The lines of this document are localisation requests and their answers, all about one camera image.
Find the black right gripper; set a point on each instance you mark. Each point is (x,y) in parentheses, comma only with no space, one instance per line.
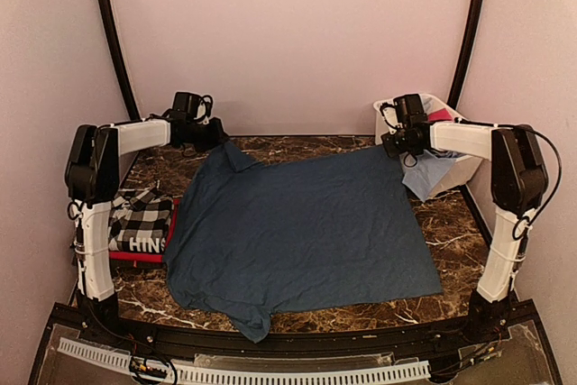
(392,150)

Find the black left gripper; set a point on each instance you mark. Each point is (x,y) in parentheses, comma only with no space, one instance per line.
(220,135)

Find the black white plaid shirt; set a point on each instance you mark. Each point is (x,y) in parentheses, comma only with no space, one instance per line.
(137,197)

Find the blue garment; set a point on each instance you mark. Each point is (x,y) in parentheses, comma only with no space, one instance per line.
(252,240)

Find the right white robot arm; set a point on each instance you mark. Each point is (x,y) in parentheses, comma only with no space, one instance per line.
(526,171)

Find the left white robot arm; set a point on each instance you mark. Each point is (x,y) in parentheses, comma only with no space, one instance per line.
(92,176)

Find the white plastic laundry bin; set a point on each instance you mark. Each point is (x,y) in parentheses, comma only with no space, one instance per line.
(465,166)

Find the light blue cloth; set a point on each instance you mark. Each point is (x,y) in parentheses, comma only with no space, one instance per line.
(428,174)

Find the pink garment in bin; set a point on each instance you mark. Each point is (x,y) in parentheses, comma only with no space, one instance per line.
(442,115)

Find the folded red t-shirt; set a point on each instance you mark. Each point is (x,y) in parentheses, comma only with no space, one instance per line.
(135,256)

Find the folded black garment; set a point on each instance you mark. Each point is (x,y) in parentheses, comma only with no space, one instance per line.
(138,265)

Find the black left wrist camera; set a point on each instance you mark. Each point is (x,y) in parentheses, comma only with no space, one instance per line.
(192,107)

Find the right black frame post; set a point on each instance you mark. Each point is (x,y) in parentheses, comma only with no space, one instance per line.
(465,53)

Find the black frame post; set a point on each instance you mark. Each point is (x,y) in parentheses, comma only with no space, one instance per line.
(117,58)
(465,53)

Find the black front rail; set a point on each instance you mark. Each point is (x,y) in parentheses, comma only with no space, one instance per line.
(427,340)

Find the left black frame post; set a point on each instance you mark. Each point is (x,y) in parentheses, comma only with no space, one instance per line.
(117,58)

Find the white slotted cable duct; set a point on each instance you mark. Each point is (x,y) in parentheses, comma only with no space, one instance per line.
(188,373)

